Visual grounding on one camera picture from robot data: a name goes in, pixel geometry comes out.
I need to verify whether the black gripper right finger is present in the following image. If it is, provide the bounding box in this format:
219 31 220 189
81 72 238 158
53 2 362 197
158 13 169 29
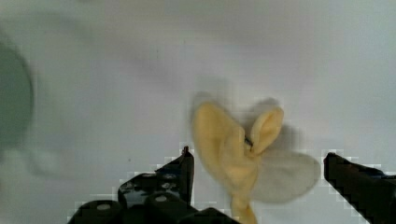
323 152 396 224

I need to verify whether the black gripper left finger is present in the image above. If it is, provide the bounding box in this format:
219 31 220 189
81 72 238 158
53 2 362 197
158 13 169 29
67 147 240 224

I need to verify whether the yellow plush banana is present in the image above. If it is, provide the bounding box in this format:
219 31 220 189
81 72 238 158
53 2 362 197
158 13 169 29
192 102 320 224

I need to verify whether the green perforated colander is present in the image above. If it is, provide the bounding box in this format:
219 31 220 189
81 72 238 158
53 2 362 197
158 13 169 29
0 43 33 148

